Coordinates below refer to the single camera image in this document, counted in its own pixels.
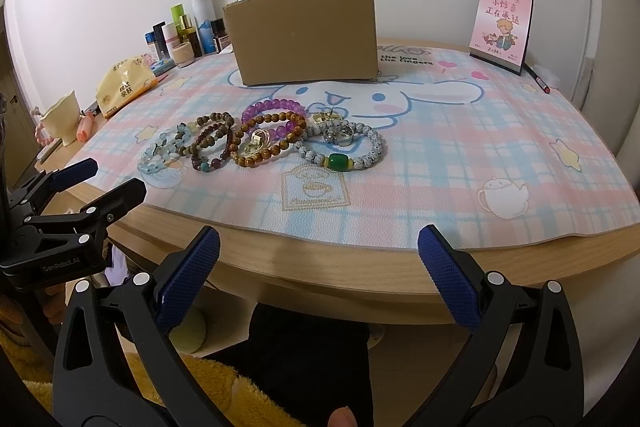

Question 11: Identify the red black pen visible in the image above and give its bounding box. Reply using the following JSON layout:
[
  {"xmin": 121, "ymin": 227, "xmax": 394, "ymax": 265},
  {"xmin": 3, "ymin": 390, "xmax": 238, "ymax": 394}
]
[{"xmin": 523, "ymin": 63, "xmax": 551, "ymax": 94}]

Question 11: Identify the pale aqua bead bracelet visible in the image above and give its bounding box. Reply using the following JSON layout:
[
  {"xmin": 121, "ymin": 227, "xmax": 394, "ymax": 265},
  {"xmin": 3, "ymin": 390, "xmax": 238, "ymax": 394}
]
[{"xmin": 136, "ymin": 121, "xmax": 194, "ymax": 178}]

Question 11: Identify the white bracelet with green bead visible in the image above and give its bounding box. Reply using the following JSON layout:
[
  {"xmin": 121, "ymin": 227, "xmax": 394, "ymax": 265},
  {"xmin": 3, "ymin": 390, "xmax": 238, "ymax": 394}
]
[{"xmin": 293, "ymin": 118, "xmax": 385, "ymax": 171}]

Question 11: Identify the beige round jar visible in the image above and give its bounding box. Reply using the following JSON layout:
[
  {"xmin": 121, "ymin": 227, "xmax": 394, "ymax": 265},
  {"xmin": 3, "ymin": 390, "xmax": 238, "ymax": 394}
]
[{"xmin": 171, "ymin": 42, "xmax": 195, "ymax": 67}]

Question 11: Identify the green cap bottle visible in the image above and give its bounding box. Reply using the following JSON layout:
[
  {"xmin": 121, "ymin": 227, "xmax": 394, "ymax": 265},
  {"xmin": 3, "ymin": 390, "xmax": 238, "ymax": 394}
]
[{"xmin": 170, "ymin": 3, "xmax": 184, "ymax": 31}]

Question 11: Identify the person left hand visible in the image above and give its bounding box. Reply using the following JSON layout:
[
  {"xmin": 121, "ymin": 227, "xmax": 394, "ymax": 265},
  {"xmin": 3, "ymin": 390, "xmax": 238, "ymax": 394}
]
[{"xmin": 42, "ymin": 284, "xmax": 66, "ymax": 325}]

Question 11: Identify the white pink tube bottle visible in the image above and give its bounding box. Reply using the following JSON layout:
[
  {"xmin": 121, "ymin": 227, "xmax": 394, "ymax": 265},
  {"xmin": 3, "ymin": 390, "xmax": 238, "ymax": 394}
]
[{"xmin": 162, "ymin": 23, "xmax": 181, "ymax": 57}]

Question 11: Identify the light brown wooden bead bracelet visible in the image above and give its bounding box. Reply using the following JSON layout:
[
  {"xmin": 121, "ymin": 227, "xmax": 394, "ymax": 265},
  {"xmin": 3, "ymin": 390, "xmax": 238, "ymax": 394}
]
[{"xmin": 230, "ymin": 110, "xmax": 308, "ymax": 168}]

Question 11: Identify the cream ceramic mug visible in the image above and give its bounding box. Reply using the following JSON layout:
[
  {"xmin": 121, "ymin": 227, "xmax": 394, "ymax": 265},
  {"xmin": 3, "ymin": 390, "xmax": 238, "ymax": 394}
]
[{"xmin": 40, "ymin": 91, "xmax": 80, "ymax": 146}]

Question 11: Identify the person right hand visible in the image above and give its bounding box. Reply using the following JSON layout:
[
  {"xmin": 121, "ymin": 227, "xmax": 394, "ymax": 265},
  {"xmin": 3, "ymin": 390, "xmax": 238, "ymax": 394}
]
[{"xmin": 328, "ymin": 407, "xmax": 357, "ymax": 427}]

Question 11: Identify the amber oil bottle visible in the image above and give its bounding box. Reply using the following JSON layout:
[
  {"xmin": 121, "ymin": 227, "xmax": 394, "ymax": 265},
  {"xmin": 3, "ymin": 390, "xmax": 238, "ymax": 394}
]
[{"xmin": 180, "ymin": 14, "xmax": 203, "ymax": 57}]

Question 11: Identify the pink illustrated desk calendar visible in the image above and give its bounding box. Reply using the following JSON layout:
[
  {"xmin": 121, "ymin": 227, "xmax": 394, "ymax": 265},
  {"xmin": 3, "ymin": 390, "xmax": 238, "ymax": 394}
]
[{"xmin": 469, "ymin": 0, "xmax": 534, "ymax": 75}]

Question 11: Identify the dark brown bead bracelet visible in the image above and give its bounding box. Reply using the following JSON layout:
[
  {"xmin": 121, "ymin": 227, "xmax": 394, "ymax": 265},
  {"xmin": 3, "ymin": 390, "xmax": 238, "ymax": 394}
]
[{"xmin": 188, "ymin": 110, "xmax": 237, "ymax": 174}]

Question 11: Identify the brown cardboard box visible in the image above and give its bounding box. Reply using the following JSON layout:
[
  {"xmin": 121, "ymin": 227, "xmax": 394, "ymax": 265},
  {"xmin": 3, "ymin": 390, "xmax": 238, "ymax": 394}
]
[{"xmin": 224, "ymin": 0, "xmax": 378, "ymax": 87}]

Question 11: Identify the yellow snack packet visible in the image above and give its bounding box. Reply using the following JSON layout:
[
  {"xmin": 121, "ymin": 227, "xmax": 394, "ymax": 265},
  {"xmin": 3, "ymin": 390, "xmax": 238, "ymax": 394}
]
[{"xmin": 96, "ymin": 55, "xmax": 158, "ymax": 119}]

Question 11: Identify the white wall cable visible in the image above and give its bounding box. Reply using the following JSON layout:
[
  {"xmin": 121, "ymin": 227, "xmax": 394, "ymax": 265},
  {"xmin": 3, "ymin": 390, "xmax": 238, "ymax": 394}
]
[{"xmin": 569, "ymin": 0, "xmax": 601, "ymax": 111}]

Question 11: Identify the purple bead bracelet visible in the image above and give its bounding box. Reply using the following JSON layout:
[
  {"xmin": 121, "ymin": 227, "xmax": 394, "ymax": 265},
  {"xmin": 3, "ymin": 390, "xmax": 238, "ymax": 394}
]
[{"xmin": 241, "ymin": 96, "xmax": 307, "ymax": 143}]

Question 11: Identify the pastel plaid cartoon desk mat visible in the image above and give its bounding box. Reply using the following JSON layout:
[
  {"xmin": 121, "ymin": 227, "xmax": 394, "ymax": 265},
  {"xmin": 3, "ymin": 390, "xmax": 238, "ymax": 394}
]
[{"xmin": 80, "ymin": 44, "xmax": 639, "ymax": 249}]

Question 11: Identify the small dark dropper bottle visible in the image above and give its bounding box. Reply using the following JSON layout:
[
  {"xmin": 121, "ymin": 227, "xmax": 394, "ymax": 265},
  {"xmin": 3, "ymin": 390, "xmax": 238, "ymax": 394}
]
[{"xmin": 212, "ymin": 18, "xmax": 230, "ymax": 53}]

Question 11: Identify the blue cosmetic pack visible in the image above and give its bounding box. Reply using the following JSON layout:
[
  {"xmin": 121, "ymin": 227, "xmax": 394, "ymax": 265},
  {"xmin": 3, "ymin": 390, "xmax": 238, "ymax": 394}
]
[{"xmin": 151, "ymin": 60, "xmax": 176, "ymax": 78}]

